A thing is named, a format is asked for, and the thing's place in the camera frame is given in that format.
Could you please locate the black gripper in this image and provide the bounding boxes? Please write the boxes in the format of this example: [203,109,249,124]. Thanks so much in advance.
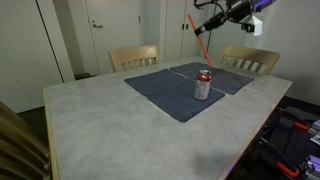
[194,0,253,36]

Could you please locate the red plastic straw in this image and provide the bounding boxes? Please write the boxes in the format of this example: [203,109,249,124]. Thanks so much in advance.
[187,14,213,68]

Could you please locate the red and silver soda can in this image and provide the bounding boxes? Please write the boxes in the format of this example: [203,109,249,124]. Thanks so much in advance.
[194,70,212,100]

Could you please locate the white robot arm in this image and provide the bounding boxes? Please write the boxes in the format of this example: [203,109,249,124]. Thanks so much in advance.
[194,0,276,36]

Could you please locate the white closet double door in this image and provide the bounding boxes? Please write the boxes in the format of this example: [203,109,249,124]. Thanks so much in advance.
[163,0,208,62]

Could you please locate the light wooden chair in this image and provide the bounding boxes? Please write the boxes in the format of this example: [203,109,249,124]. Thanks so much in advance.
[220,44,280,75]
[109,45,159,72]

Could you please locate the dark grey cloth mat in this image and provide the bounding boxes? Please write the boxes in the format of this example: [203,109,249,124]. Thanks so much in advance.
[171,62,253,95]

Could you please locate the dark blue cloth mat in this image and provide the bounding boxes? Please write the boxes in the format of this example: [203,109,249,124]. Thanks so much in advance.
[125,69,225,122]

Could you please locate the black orange bar clamp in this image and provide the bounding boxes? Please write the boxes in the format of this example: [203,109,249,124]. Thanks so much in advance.
[258,137,300,178]

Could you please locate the wooden chair in foreground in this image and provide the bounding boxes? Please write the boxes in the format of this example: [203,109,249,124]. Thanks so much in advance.
[0,102,52,180]

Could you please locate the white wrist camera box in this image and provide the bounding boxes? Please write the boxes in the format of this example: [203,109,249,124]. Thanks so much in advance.
[241,16,263,36]

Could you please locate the white door with handle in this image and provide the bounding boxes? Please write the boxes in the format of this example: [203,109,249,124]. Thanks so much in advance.
[86,0,140,75]

